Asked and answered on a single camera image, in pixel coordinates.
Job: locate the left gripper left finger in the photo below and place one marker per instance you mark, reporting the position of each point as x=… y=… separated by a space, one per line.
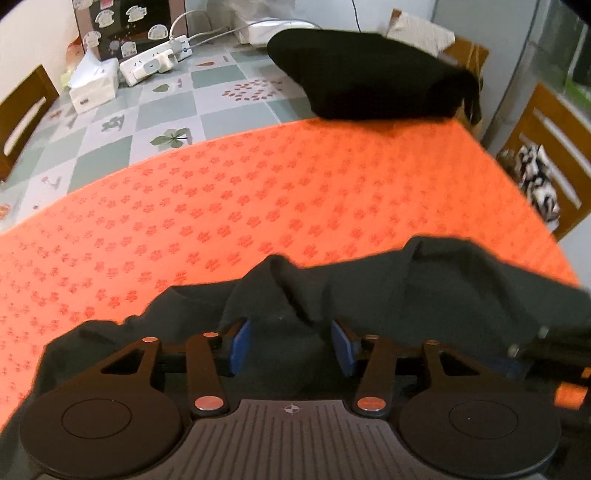
x=209 y=356

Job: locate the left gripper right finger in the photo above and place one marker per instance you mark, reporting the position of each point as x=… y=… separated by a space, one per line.
x=369 y=364

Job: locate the black long-sleeve shirt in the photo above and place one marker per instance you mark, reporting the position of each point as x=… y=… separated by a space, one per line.
x=433 y=288

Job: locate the orange patterned table mat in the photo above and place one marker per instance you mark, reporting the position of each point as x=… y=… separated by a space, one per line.
x=316 y=191

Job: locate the right side wooden chair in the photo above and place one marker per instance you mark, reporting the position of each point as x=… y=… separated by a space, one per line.
x=549 y=121

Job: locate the wooden chair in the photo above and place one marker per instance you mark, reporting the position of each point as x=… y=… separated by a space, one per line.
x=549 y=121
x=21 y=113

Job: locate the checkered tablecloth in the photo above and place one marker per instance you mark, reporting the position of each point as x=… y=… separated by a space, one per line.
x=223 y=88

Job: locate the folded black garment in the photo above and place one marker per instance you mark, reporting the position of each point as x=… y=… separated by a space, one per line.
x=365 y=76

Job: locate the white tissue box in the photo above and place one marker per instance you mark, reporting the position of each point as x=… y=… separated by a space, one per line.
x=93 y=82

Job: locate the white power strip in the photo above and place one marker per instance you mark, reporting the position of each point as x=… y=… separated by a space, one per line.
x=159 y=59

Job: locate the far wooden chair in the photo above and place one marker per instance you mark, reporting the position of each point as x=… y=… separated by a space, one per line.
x=21 y=113

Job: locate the cardboard box with paper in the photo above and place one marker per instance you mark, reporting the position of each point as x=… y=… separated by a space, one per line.
x=445 y=45

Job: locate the white plastic bag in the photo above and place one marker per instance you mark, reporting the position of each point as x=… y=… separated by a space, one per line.
x=254 y=23

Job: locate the brown water dispenser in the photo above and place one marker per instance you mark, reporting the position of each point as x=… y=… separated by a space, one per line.
x=123 y=28

